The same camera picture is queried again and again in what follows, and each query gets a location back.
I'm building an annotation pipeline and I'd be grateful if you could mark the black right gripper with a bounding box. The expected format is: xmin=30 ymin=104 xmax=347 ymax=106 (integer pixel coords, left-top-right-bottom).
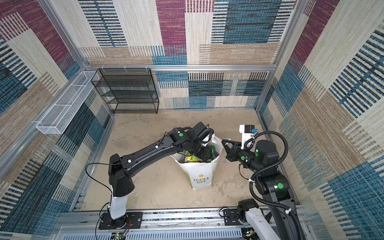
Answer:
xmin=221 ymin=139 xmax=263 ymax=175

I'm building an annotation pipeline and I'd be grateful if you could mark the white mesh wall basket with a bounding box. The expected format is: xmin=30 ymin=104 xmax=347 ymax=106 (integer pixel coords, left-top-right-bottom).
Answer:
xmin=36 ymin=71 xmax=96 ymax=135

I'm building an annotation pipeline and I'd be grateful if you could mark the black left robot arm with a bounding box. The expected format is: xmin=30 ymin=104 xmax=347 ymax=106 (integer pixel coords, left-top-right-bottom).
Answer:
xmin=108 ymin=122 xmax=214 ymax=221

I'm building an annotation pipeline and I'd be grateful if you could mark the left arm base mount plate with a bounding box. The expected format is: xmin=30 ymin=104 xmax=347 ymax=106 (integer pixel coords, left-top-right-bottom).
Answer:
xmin=98 ymin=212 xmax=143 ymax=230

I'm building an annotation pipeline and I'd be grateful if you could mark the white paper bag with print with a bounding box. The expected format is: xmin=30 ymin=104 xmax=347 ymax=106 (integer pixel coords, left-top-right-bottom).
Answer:
xmin=171 ymin=135 xmax=224 ymax=190

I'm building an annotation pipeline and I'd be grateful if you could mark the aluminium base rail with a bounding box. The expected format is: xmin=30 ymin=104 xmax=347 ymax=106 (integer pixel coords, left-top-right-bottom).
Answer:
xmin=50 ymin=200 xmax=312 ymax=240

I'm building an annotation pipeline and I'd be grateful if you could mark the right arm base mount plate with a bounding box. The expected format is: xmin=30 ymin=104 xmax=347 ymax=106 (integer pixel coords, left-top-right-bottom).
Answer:
xmin=222 ymin=207 xmax=267 ymax=226

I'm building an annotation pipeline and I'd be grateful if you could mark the green snack bag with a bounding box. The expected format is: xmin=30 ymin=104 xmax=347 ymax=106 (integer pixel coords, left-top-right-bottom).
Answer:
xmin=183 ymin=146 xmax=216 ymax=163

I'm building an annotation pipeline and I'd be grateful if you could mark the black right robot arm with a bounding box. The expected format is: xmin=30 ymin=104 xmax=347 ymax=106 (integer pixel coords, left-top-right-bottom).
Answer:
xmin=222 ymin=131 xmax=305 ymax=240

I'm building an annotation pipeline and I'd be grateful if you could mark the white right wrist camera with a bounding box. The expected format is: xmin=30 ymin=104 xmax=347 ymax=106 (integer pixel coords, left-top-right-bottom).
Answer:
xmin=239 ymin=125 xmax=258 ymax=150

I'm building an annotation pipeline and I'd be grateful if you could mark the black wire shelf rack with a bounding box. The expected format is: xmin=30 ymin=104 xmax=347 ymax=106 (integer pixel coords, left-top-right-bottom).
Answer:
xmin=91 ymin=68 xmax=160 ymax=115

